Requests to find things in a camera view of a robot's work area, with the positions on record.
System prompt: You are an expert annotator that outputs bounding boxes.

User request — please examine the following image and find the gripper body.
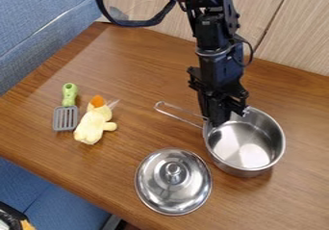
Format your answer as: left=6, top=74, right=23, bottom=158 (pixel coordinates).
left=186, top=50, right=251, bottom=109

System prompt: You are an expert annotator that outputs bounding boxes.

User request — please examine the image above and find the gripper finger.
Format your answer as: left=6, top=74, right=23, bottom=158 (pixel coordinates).
left=230, top=100, right=250, bottom=116
left=201, top=93, right=236, bottom=129

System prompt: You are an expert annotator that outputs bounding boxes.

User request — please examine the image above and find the silver pot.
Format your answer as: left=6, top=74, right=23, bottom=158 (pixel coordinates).
left=152, top=100, right=289, bottom=178

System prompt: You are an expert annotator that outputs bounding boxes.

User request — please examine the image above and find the silver lid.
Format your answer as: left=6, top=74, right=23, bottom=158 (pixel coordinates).
left=133, top=147, right=214, bottom=217

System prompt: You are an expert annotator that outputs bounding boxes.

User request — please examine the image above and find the yellow plush duck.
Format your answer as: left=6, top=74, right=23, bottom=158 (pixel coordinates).
left=71, top=94, right=118, bottom=145

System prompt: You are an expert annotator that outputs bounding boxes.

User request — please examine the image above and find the green and grey spatula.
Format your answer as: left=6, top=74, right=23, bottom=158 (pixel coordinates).
left=51, top=82, right=82, bottom=132

